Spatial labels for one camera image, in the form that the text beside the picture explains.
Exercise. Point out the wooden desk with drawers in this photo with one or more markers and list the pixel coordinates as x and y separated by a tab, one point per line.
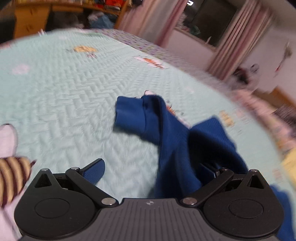
32	16

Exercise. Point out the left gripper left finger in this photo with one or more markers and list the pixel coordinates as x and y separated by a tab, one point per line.
85	181

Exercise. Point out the bee pattern quilted bedspread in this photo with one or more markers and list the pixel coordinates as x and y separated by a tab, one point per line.
58	97

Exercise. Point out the floral pink pillow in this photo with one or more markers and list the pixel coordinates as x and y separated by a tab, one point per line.
281	131

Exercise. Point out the pink curtain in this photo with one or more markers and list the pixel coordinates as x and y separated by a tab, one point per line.
248	27

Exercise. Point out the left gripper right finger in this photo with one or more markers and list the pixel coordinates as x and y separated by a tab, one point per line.
194	193

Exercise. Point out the yellow paper sheet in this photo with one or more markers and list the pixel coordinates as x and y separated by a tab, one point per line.
289	166

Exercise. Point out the blue knit sweater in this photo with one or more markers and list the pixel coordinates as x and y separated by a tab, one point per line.
246	208

